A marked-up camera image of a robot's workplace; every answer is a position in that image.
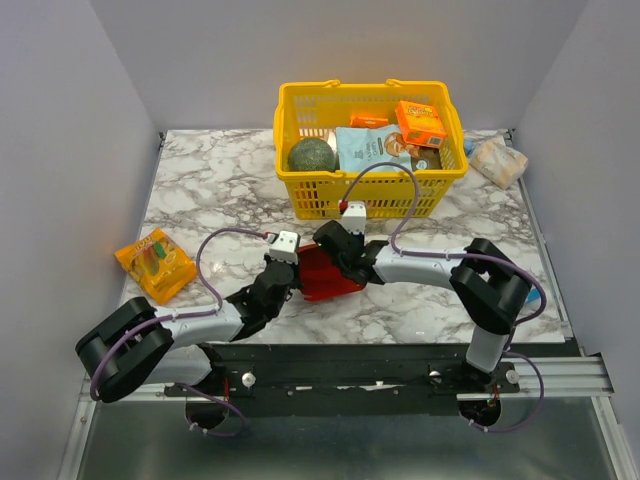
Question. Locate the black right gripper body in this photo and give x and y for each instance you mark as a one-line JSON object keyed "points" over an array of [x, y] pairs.
{"points": [[329, 240]]}

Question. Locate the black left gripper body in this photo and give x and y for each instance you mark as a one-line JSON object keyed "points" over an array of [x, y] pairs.
{"points": [[295, 269]]}

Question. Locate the red paper box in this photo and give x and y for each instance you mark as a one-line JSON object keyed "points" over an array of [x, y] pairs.
{"points": [[320, 279]]}

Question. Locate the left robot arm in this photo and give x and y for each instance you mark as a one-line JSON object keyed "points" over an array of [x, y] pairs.
{"points": [[120, 353]]}

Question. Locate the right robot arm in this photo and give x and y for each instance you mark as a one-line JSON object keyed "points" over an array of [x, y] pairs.
{"points": [[491, 288]]}

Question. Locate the small orange flat box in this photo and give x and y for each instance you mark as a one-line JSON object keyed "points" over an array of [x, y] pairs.
{"points": [[368, 122]]}

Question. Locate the large orange snack box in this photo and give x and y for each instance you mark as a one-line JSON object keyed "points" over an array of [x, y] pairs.
{"points": [[420, 124]]}

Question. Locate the light blue chips bag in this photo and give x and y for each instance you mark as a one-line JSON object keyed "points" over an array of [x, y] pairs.
{"points": [[359, 148]]}

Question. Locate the orange gummy candy bag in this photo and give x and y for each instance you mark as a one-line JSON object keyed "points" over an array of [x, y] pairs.
{"points": [[158, 265]]}

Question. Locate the green round melon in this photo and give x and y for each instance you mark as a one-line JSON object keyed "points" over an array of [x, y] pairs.
{"points": [[311, 154]]}

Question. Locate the yellow plastic shopping basket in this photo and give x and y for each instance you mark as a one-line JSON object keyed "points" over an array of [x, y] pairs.
{"points": [[311, 109]]}

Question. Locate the blue item behind basket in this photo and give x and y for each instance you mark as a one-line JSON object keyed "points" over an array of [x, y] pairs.
{"points": [[468, 146]]}

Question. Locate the beige tissue packet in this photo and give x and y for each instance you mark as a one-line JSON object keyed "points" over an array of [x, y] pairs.
{"points": [[501, 164]]}

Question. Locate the blue small packet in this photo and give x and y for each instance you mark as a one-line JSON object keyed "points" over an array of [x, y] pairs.
{"points": [[533, 298]]}

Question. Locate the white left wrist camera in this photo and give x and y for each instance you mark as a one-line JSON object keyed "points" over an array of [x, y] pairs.
{"points": [[283, 246]]}

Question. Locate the black mounting base plate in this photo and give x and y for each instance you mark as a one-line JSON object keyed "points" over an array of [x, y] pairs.
{"points": [[348, 380]]}

